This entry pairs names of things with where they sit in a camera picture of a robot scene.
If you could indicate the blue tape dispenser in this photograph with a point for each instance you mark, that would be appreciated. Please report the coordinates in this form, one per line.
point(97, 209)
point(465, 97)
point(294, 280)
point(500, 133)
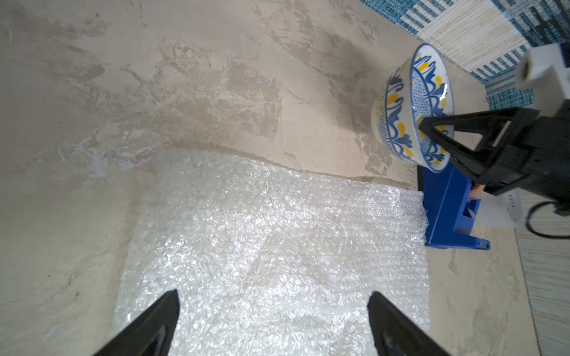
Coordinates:
point(450, 212)

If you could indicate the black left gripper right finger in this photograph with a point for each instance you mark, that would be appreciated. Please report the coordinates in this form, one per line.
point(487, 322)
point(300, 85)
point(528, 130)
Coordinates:
point(394, 333)

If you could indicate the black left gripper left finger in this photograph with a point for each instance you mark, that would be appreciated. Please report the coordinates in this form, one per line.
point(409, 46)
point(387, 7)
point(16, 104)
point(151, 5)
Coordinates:
point(149, 334)

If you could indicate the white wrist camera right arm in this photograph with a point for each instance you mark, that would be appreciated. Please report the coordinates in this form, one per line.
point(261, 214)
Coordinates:
point(545, 70)

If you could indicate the clear bubble wrap sheet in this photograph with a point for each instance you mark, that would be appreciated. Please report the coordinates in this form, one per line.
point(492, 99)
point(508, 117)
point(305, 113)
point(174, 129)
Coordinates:
point(271, 261)

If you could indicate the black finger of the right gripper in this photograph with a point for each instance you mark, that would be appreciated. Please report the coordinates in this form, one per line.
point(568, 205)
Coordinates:
point(472, 122)

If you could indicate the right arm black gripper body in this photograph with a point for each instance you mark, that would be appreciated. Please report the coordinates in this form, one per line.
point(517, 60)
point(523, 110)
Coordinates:
point(546, 170)

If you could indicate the blue yellow patterned bowl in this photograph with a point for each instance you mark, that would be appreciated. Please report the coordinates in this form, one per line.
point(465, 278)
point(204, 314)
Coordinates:
point(420, 88)

